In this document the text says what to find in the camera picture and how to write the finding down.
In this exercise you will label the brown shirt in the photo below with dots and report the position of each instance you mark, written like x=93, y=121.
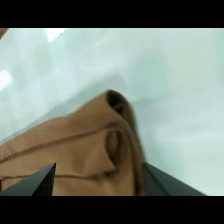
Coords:
x=83, y=150

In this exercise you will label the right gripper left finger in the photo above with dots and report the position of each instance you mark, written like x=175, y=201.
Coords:
x=38, y=183

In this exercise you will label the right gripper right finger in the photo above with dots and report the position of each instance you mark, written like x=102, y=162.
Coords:
x=163, y=185

